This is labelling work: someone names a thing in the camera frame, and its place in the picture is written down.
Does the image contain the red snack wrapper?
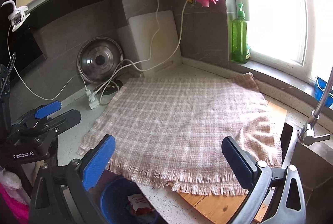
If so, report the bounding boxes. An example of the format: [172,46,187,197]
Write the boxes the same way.
[128,194,154,215]

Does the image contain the pink sleeve left forearm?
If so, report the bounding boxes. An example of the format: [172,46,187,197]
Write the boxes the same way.
[1,185,29,224]

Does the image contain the blue trash bucket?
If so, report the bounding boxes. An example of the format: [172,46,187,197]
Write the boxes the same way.
[100,176,160,223]

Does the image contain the chrome kitchen faucet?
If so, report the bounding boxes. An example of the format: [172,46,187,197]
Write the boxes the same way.
[298,72,332,146]

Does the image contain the left hand white glove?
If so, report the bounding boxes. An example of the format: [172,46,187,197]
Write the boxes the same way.
[1,169,22,190]

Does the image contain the white power strip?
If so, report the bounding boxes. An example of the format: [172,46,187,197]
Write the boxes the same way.
[85,85,100,110]

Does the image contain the steel pot lid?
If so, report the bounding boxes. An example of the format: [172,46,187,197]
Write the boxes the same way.
[77,36,124,84]

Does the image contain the pink plaid cloth mat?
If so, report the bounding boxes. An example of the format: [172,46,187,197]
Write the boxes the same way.
[77,73,282,196]

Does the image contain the white clip device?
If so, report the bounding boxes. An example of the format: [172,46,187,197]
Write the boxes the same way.
[1,0,30,32]

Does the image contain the blue tub on windowsill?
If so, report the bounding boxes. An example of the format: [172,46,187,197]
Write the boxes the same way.
[314,76,333,107]

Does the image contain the white cutting board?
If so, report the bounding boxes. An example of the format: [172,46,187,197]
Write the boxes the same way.
[117,11,182,78]

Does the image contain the green dish soap bottle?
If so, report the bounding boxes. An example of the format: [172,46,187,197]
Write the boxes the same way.
[231,3,251,64]

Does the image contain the white power cable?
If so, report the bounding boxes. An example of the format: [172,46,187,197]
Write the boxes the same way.
[93,0,200,100]

